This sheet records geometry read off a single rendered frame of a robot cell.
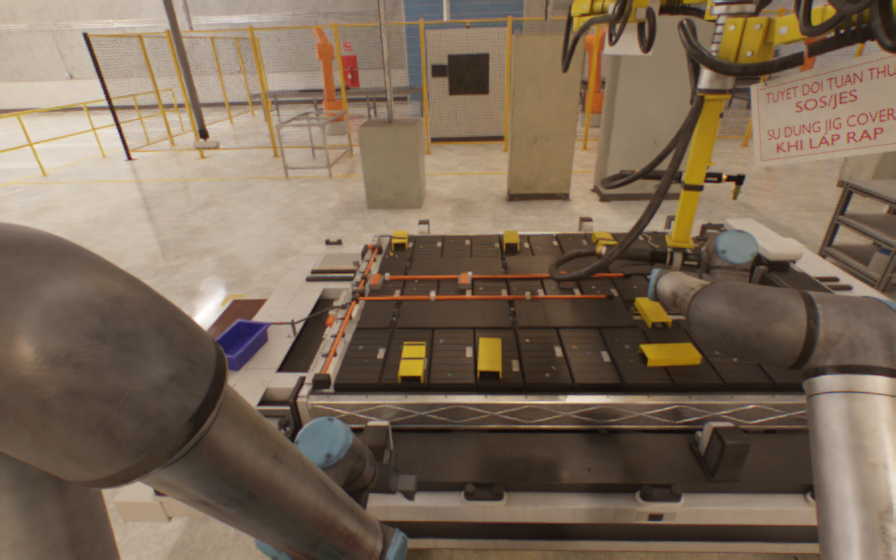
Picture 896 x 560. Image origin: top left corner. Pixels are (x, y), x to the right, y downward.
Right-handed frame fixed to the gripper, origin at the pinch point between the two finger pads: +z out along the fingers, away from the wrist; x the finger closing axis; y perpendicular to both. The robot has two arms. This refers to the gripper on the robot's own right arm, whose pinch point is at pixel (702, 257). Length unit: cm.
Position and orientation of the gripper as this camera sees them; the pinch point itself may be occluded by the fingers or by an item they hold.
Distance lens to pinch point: 166.8
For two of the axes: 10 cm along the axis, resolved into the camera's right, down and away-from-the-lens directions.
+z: 2.7, 0.4, 9.6
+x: -1.2, 9.9, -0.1
